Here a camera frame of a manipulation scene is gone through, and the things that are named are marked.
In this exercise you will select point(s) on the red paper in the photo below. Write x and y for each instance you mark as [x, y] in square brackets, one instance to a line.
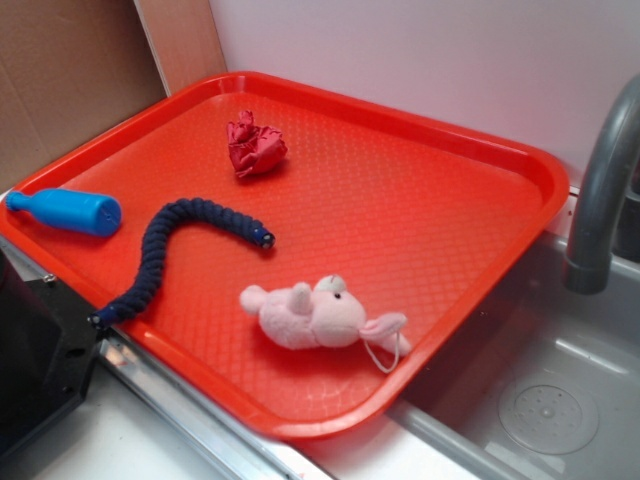
[253, 149]

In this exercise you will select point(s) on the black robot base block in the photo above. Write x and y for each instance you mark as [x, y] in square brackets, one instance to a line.
[47, 356]

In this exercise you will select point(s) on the red plastic tray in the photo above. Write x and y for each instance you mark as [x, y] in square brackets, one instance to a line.
[417, 216]

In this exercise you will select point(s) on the pink plush toy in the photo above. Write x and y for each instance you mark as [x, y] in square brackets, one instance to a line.
[326, 315]

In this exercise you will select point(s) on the blue plastic bottle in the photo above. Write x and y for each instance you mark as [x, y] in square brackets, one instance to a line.
[88, 213]

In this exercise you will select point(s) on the grey plastic sink basin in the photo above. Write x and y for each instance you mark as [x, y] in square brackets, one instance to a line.
[538, 382]

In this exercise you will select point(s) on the grey sink faucet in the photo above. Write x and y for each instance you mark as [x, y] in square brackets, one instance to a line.
[606, 218]

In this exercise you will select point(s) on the brown cardboard panel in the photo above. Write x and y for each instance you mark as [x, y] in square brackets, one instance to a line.
[71, 70]

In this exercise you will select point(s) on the silver metal rail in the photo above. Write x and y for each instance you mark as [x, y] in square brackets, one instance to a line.
[140, 421]

